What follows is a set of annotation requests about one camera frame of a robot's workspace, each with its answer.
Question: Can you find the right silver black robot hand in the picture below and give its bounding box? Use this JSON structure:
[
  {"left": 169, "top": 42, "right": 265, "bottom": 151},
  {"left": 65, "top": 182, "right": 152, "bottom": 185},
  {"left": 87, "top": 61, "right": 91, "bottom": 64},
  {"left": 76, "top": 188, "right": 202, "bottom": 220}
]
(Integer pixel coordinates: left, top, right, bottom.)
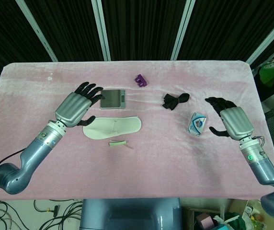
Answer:
[{"left": 204, "top": 97, "right": 255, "bottom": 141}]

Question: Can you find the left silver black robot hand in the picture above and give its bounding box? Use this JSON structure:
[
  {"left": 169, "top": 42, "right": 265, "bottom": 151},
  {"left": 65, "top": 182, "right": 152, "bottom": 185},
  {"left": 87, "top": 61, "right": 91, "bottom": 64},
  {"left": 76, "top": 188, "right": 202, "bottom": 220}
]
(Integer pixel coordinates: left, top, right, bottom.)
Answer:
[{"left": 55, "top": 81, "right": 104, "bottom": 127}]

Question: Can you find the white blue soap box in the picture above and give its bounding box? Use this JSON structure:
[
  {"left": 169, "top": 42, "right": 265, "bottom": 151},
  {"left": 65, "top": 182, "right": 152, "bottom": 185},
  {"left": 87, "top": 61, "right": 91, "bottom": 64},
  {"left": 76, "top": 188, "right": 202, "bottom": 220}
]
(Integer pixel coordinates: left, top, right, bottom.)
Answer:
[{"left": 187, "top": 112, "right": 208, "bottom": 138}]

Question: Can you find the silver digital pocket scale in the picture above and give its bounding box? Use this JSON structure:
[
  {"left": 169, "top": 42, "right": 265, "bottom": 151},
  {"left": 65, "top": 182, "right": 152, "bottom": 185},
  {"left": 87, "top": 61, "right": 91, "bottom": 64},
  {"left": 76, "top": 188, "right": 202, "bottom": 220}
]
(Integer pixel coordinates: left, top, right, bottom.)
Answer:
[{"left": 100, "top": 89, "right": 126, "bottom": 110}]

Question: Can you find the white flat slipper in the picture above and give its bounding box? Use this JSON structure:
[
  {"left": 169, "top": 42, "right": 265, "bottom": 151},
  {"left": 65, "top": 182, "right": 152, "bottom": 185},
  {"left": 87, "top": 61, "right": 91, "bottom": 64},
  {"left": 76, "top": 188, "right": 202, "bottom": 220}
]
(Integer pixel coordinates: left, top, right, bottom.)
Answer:
[{"left": 82, "top": 115, "right": 143, "bottom": 140}]

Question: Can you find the green plastic sign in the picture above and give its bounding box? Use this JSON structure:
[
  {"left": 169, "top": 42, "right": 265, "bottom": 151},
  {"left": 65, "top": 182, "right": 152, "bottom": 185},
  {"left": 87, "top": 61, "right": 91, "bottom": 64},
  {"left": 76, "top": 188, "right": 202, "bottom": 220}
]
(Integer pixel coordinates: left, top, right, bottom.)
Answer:
[{"left": 258, "top": 61, "right": 274, "bottom": 91}]

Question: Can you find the black tied cloth bundle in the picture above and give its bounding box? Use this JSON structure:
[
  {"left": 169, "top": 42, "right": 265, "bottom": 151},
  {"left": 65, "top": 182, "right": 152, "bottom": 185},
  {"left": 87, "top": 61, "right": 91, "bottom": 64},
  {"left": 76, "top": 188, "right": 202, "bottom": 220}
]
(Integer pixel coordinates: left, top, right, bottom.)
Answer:
[{"left": 161, "top": 92, "right": 191, "bottom": 111}]

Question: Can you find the purple plastic block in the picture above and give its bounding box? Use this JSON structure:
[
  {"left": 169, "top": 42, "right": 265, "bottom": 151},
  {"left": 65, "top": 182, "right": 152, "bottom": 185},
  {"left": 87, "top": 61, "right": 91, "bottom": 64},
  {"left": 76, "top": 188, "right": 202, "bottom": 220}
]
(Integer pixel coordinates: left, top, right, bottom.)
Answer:
[{"left": 134, "top": 73, "right": 149, "bottom": 87}]

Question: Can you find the pink fleece table cloth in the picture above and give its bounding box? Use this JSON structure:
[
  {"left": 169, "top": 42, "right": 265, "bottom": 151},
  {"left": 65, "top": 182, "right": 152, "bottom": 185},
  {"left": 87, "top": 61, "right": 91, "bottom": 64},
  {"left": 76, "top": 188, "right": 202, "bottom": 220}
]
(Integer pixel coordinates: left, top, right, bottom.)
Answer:
[{"left": 0, "top": 61, "right": 274, "bottom": 201}]

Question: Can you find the green cloth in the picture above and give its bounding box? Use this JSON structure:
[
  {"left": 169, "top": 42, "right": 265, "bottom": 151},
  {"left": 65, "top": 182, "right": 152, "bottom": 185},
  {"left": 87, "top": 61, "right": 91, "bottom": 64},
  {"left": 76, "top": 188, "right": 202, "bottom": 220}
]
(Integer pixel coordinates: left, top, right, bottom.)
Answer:
[{"left": 224, "top": 215, "right": 243, "bottom": 230}]

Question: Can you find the brown cardboard box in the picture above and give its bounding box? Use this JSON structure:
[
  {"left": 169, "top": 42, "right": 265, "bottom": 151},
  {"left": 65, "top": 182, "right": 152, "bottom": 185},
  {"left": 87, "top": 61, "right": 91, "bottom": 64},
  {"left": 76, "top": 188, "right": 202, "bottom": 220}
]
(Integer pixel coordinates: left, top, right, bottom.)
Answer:
[{"left": 182, "top": 198, "right": 249, "bottom": 230}]

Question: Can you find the small pink box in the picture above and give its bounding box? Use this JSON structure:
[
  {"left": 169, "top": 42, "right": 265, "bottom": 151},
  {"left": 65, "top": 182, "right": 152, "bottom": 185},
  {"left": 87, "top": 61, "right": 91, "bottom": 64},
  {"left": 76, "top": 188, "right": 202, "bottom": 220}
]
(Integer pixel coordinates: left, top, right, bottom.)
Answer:
[{"left": 196, "top": 214, "right": 212, "bottom": 230}]

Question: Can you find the blue robot torso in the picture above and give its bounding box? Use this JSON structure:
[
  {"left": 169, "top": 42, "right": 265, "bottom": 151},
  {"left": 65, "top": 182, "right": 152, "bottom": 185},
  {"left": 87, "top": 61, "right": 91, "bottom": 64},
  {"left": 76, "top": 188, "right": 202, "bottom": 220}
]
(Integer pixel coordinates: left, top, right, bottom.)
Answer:
[{"left": 79, "top": 197, "right": 183, "bottom": 230}]

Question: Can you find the black arm cable with plug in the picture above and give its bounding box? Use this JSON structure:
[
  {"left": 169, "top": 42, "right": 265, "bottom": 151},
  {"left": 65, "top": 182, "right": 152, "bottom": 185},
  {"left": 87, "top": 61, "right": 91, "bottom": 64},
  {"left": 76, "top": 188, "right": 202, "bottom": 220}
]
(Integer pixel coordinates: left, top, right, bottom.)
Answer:
[{"left": 0, "top": 148, "right": 25, "bottom": 170}]

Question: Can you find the white aluminium partition post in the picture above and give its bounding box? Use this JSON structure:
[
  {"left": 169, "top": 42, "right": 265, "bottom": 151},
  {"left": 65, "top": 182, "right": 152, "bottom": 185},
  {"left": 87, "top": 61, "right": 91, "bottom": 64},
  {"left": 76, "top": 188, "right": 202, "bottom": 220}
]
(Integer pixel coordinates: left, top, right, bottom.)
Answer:
[
  {"left": 246, "top": 14, "right": 274, "bottom": 66},
  {"left": 91, "top": 0, "right": 111, "bottom": 61},
  {"left": 21, "top": 0, "right": 57, "bottom": 62},
  {"left": 170, "top": 0, "right": 195, "bottom": 61}
]

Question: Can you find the black floor cable tangle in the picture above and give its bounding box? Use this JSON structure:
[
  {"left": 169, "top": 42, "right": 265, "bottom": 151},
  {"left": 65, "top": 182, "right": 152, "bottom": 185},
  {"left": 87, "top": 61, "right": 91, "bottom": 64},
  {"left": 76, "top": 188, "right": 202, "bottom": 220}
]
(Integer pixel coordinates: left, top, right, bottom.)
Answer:
[{"left": 0, "top": 200, "right": 83, "bottom": 230}]

